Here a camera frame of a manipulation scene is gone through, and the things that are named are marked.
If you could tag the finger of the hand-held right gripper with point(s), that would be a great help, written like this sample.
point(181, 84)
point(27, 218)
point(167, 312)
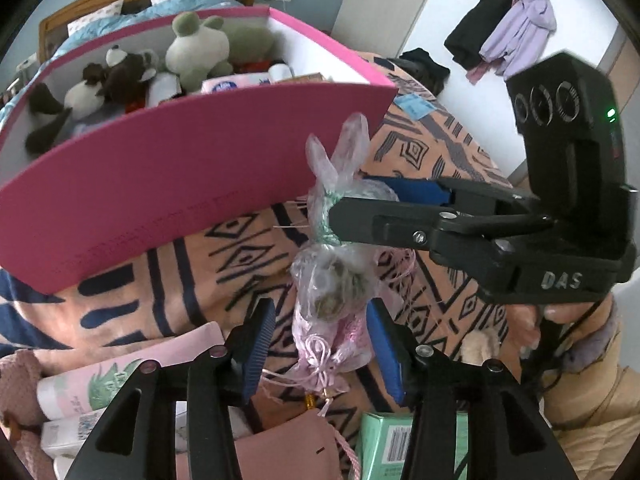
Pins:
point(415, 191)
point(380, 222)

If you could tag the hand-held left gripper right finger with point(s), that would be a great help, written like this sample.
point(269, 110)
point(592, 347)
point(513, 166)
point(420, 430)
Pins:
point(387, 355)

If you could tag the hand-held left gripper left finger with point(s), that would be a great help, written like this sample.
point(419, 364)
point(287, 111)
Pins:
point(257, 345)

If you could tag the clear plastic bag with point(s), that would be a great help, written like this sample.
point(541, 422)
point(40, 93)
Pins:
point(330, 270)

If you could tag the pink aloe print tube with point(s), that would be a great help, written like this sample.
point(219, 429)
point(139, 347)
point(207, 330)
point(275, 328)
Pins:
point(100, 380)

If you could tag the pink storage box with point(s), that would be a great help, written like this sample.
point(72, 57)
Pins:
point(175, 185)

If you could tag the person's right forearm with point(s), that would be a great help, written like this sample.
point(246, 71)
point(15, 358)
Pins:
point(600, 400)

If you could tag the person's right hand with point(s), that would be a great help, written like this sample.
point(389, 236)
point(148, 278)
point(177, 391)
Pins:
point(522, 325)

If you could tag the blue paper card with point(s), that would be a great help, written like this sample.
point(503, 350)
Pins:
point(415, 106)

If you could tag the mint green box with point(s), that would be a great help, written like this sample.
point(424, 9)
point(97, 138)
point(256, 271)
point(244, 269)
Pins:
point(385, 445)

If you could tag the cream fluffy item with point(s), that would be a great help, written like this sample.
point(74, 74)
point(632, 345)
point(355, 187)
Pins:
point(480, 350)

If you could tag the dark clothes pile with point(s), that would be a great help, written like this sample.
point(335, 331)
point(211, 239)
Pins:
point(420, 67)

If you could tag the pink hanging cloth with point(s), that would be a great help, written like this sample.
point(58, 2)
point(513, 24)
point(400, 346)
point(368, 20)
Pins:
point(477, 74)

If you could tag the beige door panel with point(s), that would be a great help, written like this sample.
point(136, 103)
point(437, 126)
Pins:
point(622, 55)

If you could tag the purple jacket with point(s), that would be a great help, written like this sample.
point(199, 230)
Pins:
point(525, 25)

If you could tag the black jacket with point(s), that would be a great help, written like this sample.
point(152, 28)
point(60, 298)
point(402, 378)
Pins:
point(477, 25)

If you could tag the beige wardrobe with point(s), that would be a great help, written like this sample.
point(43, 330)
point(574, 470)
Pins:
point(380, 0)

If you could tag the pink printed tissue pack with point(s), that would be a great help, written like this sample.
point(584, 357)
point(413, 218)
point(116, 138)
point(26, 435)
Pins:
point(235, 83)

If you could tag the red packet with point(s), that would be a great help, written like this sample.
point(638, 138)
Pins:
point(250, 67)

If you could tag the pink knitted toy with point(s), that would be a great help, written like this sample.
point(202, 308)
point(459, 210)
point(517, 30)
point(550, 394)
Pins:
point(20, 390)

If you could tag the frog plush toy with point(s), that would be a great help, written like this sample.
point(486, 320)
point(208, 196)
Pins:
point(195, 55)

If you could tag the panda plush toy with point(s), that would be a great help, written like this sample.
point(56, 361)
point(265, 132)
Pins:
point(120, 80)

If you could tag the light blue duvet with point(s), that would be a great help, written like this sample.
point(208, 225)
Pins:
point(100, 22)

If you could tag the bedside table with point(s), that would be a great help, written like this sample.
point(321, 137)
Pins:
point(22, 67)

